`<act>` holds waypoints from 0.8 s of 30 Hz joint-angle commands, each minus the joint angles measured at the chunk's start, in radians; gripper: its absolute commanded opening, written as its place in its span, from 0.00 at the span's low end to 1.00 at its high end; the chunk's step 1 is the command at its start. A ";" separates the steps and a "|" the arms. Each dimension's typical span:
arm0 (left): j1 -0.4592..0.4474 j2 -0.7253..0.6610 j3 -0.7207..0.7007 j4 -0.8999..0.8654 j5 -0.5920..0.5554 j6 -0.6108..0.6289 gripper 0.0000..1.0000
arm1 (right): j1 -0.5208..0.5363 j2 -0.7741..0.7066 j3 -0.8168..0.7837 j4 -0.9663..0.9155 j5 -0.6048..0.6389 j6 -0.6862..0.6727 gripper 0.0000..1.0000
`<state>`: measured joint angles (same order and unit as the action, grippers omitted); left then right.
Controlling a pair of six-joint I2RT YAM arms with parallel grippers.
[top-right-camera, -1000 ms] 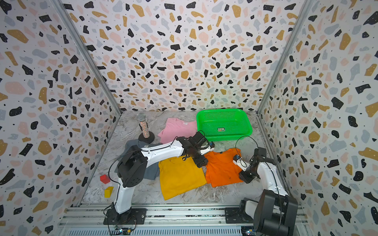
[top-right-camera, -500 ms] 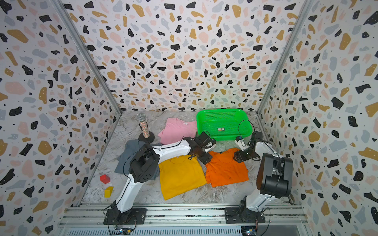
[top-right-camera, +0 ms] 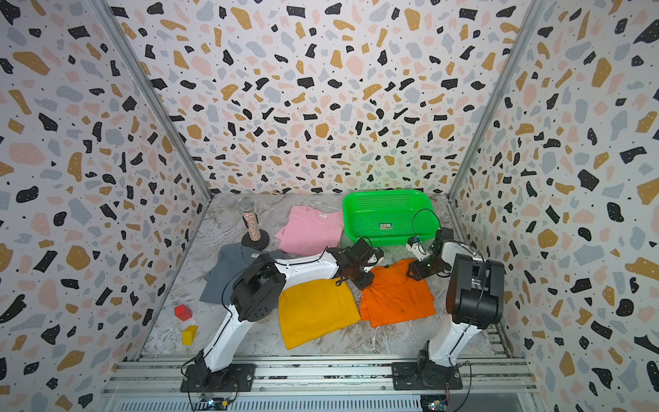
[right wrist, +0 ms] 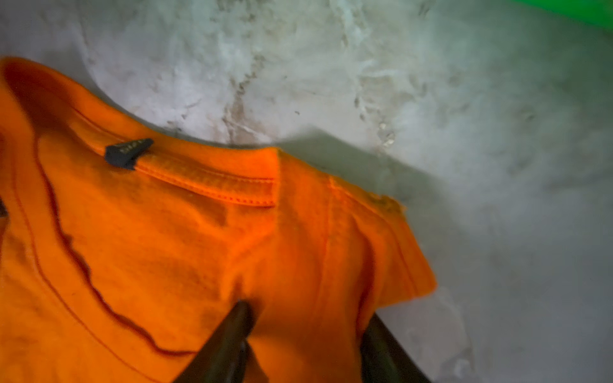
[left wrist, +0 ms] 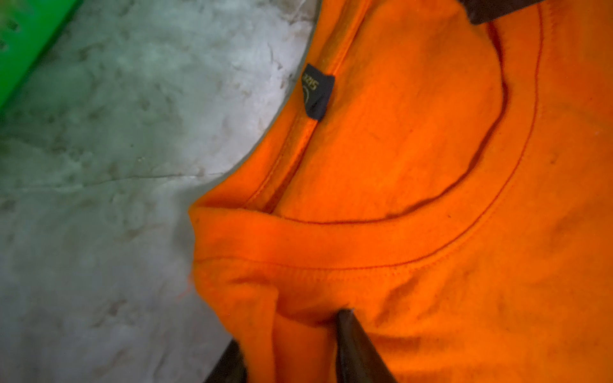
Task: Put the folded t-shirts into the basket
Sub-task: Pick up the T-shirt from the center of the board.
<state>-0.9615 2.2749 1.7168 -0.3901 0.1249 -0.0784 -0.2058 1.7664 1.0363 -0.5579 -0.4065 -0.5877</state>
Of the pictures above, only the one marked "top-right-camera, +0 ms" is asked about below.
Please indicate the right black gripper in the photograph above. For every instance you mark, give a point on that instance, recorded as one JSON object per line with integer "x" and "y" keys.
{"x": 417, "y": 273}

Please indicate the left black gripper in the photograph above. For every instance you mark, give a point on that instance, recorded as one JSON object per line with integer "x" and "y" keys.
{"x": 370, "y": 279}

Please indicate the orange t-shirt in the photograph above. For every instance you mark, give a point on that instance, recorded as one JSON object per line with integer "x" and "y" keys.
{"x": 393, "y": 297}

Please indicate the pink t-shirt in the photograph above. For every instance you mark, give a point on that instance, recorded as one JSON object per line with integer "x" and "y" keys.
{"x": 310, "y": 231}

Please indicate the green plastic basket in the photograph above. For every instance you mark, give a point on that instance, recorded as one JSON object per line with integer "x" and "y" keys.
{"x": 388, "y": 218}

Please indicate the yellow t-shirt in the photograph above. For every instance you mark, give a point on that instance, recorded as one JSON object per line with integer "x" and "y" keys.
{"x": 311, "y": 310}

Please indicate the grey t-shirt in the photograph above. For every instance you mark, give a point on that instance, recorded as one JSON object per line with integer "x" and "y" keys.
{"x": 233, "y": 259}

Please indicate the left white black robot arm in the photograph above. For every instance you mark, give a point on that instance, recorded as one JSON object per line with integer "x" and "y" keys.
{"x": 256, "y": 295}

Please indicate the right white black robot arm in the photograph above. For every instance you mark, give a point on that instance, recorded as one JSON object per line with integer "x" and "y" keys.
{"x": 474, "y": 301}

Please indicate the sprinkle tube on black base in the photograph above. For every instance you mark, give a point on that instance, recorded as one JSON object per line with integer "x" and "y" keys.
{"x": 255, "y": 238}

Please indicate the right circuit board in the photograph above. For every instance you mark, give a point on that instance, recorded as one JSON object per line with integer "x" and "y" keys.
{"x": 431, "y": 403}

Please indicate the circuit board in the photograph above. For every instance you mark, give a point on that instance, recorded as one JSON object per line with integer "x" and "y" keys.
{"x": 208, "y": 403}
{"x": 431, "y": 403}

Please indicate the red block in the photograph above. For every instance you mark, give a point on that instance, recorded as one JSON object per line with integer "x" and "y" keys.
{"x": 183, "y": 313}

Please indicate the yellow block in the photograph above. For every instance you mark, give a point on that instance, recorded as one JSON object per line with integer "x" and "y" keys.
{"x": 188, "y": 335}

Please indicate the left circuit board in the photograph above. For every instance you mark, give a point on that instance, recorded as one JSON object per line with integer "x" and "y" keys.
{"x": 208, "y": 403}

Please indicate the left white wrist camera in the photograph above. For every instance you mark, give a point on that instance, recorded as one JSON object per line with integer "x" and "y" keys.
{"x": 374, "y": 259}

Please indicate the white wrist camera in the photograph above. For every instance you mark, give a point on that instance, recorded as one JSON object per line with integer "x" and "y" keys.
{"x": 415, "y": 246}
{"x": 374, "y": 259}

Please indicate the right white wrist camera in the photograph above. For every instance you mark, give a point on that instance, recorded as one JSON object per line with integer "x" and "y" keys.
{"x": 415, "y": 246}

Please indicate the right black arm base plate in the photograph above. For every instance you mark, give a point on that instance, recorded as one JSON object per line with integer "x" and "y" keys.
{"x": 409, "y": 376}

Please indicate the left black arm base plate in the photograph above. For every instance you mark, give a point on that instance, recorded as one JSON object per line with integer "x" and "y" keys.
{"x": 235, "y": 377}

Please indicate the aluminium front rail frame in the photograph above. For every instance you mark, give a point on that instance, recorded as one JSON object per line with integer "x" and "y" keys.
{"x": 323, "y": 383}

